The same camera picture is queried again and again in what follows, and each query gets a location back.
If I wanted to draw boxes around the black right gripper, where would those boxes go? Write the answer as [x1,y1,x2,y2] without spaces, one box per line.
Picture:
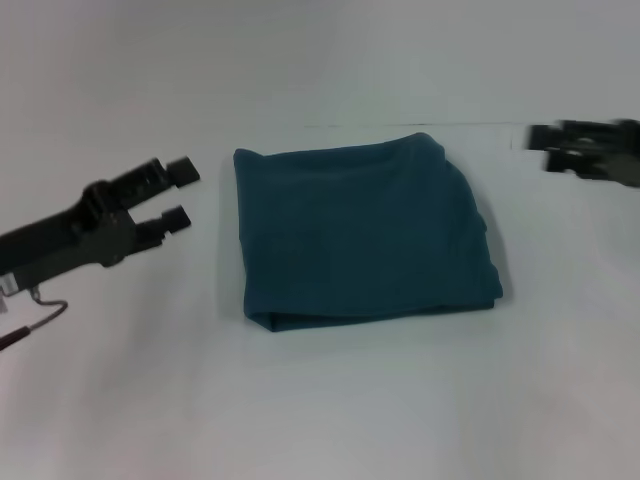
[523,118,640,189]

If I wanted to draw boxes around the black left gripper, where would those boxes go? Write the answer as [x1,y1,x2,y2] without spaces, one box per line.
[0,155,202,290]

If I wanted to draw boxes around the teal blue t-shirt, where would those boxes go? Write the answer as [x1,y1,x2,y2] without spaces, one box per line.
[233,131,504,335]

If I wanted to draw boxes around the dark red cable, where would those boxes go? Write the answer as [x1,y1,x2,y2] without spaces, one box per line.
[0,287,69,352]

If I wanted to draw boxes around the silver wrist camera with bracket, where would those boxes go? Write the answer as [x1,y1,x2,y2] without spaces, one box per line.
[0,273,20,317]

